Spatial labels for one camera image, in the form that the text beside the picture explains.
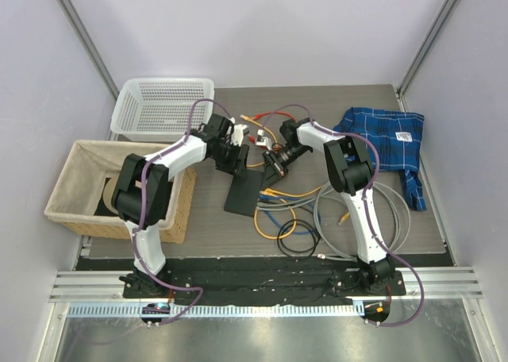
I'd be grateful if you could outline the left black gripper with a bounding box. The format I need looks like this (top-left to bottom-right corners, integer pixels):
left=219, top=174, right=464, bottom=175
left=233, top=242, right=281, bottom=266
left=211, top=141, right=248, bottom=179

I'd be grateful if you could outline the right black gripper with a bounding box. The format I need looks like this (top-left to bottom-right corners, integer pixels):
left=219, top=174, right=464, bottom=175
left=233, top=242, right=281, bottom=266
left=262, top=144, right=310, bottom=192

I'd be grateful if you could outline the black network switch box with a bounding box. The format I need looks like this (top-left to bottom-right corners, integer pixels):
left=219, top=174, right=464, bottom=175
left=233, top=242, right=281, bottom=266
left=224, top=170, right=264, bottom=218

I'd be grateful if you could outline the blue plaid cloth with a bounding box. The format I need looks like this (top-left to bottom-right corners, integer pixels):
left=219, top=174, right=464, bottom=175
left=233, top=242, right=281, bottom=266
left=333, top=107, right=427, bottom=211

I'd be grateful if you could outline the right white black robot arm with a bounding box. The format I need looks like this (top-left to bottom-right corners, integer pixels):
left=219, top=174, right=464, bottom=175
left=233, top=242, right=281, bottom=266
left=262, top=118, right=395, bottom=295

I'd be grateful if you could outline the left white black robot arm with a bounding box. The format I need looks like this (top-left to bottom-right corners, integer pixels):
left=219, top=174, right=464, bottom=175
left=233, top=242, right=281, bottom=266
left=111, top=114, right=248, bottom=298

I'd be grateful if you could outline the white perforated plastic basket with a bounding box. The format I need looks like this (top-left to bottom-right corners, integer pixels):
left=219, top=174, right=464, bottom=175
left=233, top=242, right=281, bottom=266
left=110, top=78, right=214, bottom=143

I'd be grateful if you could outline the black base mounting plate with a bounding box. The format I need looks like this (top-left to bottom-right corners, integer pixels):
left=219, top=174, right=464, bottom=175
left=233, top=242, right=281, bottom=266
left=75, top=254, right=456, bottom=299

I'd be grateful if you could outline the brown tape roll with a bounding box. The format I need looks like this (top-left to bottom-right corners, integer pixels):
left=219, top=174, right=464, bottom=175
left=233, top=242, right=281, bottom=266
left=102, top=175, right=118, bottom=214

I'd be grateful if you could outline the wicker basket with liner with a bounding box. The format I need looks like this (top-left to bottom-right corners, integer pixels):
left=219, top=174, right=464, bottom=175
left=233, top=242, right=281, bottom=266
left=44, top=140, right=197, bottom=244

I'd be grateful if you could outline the long orange ethernet cable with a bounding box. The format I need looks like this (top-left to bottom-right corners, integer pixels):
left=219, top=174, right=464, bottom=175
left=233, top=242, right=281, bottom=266
left=240, top=114, right=323, bottom=200

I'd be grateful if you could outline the blue ethernet cable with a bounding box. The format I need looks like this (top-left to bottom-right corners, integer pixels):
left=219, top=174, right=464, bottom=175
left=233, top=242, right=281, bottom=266
left=255, top=193, right=318, bottom=237

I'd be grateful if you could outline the looped orange ethernet cable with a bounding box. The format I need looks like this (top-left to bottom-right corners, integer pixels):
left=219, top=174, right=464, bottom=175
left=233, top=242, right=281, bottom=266
left=253, top=198, right=350, bottom=241

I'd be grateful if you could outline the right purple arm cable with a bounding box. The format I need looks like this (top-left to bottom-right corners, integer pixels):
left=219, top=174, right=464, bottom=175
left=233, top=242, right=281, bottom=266
left=261, top=103, right=426, bottom=328

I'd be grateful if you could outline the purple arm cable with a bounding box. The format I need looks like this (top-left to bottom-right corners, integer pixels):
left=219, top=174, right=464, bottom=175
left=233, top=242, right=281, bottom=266
left=261, top=103, right=426, bottom=328
left=130, top=98, right=237, bottom=325

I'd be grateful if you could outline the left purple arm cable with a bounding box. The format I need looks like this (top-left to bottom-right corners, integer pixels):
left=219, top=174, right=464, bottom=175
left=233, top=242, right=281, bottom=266
left=130, top=98, right=237, bottom=325

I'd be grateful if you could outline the black ethernet cable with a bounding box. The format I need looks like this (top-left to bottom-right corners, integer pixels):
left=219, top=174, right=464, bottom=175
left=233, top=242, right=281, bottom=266
left=276, top=202, right=321, bottom=256

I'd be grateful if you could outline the grey ethernet cable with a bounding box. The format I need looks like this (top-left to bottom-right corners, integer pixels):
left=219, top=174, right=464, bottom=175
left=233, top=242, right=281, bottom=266
left=255, top=181, right=411, bottom=259

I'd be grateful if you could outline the aluminium frame rail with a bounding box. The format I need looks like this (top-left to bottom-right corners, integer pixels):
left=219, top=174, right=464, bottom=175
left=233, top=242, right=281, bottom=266
left=50, top=267, right=483, bottom=306

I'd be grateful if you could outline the white slotted cable duct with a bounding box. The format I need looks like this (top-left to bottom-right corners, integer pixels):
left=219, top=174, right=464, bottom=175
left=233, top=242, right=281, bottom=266
left=67, top=301, right=364, bottom=319

